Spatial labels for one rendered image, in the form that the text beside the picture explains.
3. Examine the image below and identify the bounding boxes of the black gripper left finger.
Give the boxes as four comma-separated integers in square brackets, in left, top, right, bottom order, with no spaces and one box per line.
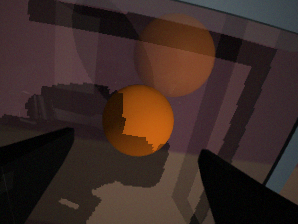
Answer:
[0,127,75,224]

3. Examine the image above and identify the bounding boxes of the grey l-shaped low wall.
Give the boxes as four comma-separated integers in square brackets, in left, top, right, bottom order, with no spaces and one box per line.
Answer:
[170,0,298,194]

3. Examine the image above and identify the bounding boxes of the clear low corner wall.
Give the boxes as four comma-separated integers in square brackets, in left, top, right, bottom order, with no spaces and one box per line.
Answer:
[63,0,298,184]

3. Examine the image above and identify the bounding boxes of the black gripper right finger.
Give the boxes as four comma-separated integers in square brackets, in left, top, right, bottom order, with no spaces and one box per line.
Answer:
[198,148,298,224]

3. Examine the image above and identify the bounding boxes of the dark orange ball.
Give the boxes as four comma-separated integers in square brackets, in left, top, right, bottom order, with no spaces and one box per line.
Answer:
[102,84,174,157]

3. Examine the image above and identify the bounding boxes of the translucent orange ball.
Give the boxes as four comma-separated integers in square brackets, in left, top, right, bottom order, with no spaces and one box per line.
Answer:
[133,13,215,97]

